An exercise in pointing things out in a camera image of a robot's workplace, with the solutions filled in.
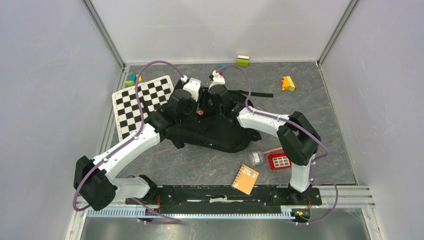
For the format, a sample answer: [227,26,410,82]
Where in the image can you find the black backpack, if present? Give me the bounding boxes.
[158,81,262,153]

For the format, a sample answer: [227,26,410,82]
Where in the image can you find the clear plastic box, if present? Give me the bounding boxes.
[248,151,264,166]

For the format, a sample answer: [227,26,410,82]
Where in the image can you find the orange spiral notepad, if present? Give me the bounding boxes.
[232,164,259,195]

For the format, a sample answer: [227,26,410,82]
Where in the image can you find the pink pencil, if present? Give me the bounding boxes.
[262,147,283,155]

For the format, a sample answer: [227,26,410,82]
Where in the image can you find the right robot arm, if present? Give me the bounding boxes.
[208,84,328,194]

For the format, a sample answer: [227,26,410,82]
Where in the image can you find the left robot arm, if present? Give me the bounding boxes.
[72,89,198,212]

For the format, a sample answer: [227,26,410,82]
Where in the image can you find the black white chessboard mat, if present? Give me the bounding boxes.
[111,75,174,141]

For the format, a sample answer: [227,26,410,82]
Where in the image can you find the green white lego brick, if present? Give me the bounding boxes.
[236,55,250,67]

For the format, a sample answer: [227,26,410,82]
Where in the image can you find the red calculator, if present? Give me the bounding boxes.
[267,152,292,171]

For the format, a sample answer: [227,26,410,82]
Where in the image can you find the yellow wooden block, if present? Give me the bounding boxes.
[136,74,143,83]

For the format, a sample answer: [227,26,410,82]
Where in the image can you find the orange green sticky notes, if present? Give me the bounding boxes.
[282,76,296,91]

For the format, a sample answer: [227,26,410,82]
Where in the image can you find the teal wooden block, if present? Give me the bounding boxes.
[129,73,137,83]

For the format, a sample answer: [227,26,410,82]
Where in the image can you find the green half-round block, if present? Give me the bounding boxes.
[124,80,135,87]

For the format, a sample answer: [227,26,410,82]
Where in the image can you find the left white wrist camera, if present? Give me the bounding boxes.
[180,75,202,102]

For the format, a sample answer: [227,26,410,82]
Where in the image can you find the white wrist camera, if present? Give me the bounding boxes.
[180,75,202,102]
[209,70,225,88]

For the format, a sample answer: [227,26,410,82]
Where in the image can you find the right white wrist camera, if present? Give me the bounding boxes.
[209,70,225,88]

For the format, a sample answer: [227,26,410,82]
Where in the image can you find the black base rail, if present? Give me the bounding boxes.
[76,177,375,221]

